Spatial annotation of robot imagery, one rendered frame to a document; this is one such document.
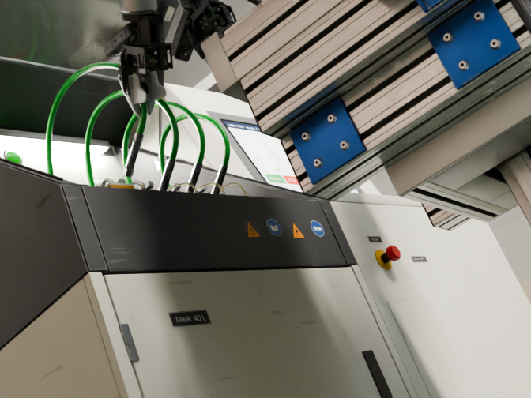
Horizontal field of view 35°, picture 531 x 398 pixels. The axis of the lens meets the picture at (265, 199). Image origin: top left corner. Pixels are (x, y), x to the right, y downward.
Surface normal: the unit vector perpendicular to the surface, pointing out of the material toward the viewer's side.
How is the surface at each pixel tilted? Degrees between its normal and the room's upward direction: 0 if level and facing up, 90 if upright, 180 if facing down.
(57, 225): 90
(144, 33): 103
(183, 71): 90
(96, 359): 90
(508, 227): 90
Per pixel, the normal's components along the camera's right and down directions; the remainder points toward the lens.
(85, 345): -0.67, -0.04
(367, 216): 0.65, -0.51
